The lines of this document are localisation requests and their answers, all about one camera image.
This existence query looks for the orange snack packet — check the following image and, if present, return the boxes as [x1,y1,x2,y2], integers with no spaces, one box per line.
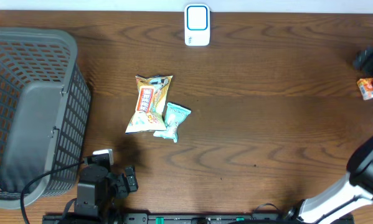
[357,78,373,100]

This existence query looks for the yellow snack bag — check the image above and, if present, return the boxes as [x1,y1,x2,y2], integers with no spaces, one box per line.
[125,75,172,134]

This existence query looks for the mint green snack packet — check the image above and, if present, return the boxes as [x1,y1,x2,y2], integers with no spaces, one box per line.
[153,102,191,143]

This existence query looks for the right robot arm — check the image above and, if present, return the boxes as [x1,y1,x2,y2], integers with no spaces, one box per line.
[281,47,373,224]

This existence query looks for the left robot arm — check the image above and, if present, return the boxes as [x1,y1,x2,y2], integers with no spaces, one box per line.
[58,164,138,224]

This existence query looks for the white barcode scanner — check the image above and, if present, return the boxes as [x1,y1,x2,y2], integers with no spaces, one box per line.
[184,4,210,47]

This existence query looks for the grey plastic basket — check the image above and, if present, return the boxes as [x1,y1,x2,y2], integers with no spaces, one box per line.
[0,27,92,209]

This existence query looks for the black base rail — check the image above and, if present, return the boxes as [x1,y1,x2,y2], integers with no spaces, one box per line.
[42,212,356,224]

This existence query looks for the left black cable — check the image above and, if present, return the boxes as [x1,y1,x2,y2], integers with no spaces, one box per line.
[19,160,89,224]

